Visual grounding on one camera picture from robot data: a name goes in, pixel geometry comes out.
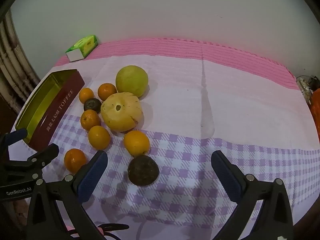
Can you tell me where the orange tangerine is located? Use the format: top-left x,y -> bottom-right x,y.
79,88 -> 94,104
80,109 -> 101,131
98,83 -> 117,101
64,148 -> 87,174

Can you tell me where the yellow orange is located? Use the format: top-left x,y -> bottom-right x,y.
88,126 -> 111,150
123,130 -> 150,158

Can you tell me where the large dark passion fruit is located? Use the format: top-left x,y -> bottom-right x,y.
127,155 -> 159,186

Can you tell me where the small dark passion fruit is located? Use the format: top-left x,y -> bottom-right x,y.
84,98 -> 102,114

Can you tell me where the pale yellow apple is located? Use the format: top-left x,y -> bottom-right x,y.
100,92 -> 143,132

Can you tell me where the green round fruit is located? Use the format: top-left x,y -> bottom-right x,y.
116,65 -> 149,98

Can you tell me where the dark wooden furniture edge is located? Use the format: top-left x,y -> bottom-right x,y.
0,10 -> 41,120

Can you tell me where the red gold toffee tin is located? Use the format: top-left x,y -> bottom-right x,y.
15,69 -> 85,151

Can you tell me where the green tissue box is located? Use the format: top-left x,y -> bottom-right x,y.
65,35 -> 98,62

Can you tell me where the pink purple checkered tablecloth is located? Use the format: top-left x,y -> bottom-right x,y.
8,37 -> 320,240

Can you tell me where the orange plastic bag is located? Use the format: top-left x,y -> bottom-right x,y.
310,89 -> 320,139

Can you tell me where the clutter beside bag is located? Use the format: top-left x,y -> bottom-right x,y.
296,75 -> 319,104

